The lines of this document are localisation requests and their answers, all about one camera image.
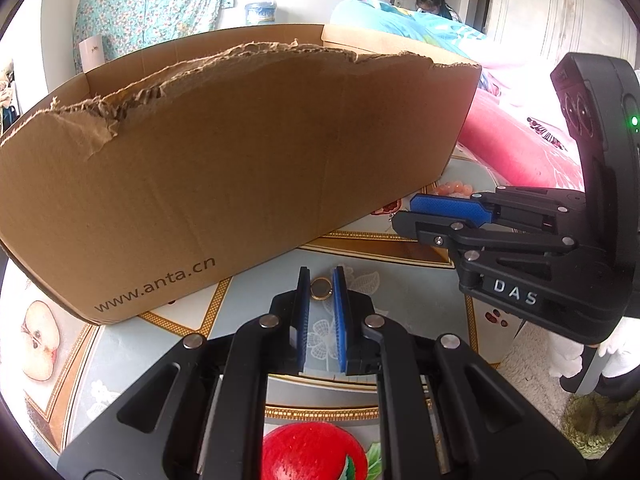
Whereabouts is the white panelled door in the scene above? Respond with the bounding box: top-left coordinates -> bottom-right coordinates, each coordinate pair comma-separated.
487,0 -> 631,68

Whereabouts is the large torn cardboard box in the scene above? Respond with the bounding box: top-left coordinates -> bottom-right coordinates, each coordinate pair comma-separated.
0,22 -> 483,326

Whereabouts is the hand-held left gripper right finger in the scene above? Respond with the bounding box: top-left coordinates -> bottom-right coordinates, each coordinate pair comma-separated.
331,266 -> 588,480

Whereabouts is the pink bead bracelet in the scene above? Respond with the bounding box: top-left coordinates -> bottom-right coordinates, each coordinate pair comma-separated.
432,179 -> 476,198

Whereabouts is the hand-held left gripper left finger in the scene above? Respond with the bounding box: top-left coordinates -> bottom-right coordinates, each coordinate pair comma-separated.
57,266 -> 313,480

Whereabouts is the fruit print tablecloth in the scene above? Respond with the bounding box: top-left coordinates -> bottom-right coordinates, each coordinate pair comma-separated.
0,145 -> 526,480

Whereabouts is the pink floral blanket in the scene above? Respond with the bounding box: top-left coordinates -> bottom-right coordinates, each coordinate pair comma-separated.
457,35 -> 596,193

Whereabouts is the blue water jug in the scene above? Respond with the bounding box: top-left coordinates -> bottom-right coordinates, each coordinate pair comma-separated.
244,1 -> 278,26

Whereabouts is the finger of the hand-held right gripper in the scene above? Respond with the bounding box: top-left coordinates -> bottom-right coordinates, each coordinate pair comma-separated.
391,211 -> 581,266
409,185 -> 586,233

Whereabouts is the green fluffy rug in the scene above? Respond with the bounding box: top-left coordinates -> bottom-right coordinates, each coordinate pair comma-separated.
562,392 -> 628,458

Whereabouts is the blue patterned quilt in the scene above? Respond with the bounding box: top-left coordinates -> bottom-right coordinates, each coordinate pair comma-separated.
330,0 -> 488,48

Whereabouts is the heap of beige clothes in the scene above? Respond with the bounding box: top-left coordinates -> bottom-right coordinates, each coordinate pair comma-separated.
0,57 -> 18,111

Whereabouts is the gold ring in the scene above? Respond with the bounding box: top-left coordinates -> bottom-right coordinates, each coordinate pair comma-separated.
310,276 -> 335,301

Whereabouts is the teal floral wall cloth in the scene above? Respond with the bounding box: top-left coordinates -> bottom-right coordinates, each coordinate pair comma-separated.
74,0 -> 236,73

